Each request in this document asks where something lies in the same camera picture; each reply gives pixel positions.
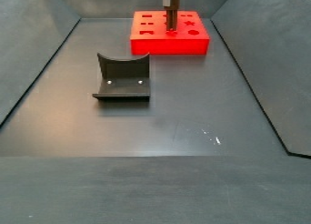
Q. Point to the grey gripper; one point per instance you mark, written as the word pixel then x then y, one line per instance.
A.
pixel 171 15

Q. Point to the red foam shape-sorter block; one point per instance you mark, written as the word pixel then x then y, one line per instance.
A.
pixel 151 39

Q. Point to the dark grey curved holder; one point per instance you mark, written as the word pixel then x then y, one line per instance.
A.
pixel 124 78

